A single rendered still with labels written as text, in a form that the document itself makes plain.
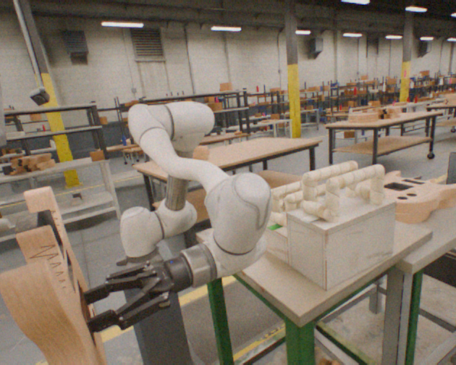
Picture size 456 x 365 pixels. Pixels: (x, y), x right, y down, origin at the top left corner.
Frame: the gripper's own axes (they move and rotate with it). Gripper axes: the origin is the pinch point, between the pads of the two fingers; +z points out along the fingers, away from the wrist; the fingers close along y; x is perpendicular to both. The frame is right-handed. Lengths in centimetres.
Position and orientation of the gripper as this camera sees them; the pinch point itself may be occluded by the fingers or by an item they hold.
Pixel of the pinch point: (87, 311)
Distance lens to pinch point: 63.2
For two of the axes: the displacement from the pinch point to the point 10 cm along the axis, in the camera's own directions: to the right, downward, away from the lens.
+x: -0.3, -9.0, -4.3
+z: -8.5, 2.5, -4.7
